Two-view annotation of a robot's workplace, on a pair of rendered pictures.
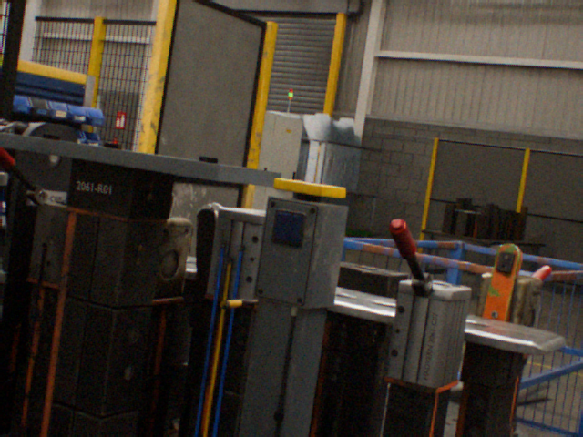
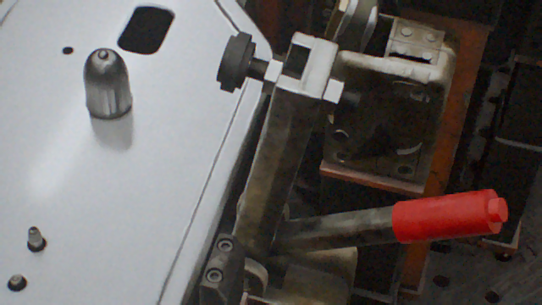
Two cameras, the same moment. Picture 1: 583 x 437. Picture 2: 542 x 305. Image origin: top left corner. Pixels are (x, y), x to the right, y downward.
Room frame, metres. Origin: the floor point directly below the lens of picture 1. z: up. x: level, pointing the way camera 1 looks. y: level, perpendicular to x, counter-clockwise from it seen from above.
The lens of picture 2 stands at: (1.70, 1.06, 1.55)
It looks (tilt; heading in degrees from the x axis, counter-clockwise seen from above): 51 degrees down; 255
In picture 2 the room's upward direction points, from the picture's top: 3 degrees clockwise
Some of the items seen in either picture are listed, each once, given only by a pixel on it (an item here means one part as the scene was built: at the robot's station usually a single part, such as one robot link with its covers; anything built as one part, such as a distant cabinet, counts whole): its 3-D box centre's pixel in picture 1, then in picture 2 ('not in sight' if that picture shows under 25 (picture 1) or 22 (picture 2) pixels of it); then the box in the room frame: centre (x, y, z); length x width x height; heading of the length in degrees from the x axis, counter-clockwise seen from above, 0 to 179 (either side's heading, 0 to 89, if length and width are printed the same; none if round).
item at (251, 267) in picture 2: not in sight; (240, 274); (1.63, 0.76, 1.06); 0.03 x 0.01 x 0.03; 152
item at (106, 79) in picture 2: not in sight; (107, 85); (1.68, 0.56, 1.02); 0.03 x 0.03 x 0.07
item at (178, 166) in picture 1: (125, 157); not in sight; (1.12, 0.22, 1.16); 0.37 x 0.14 x 0.02; 62
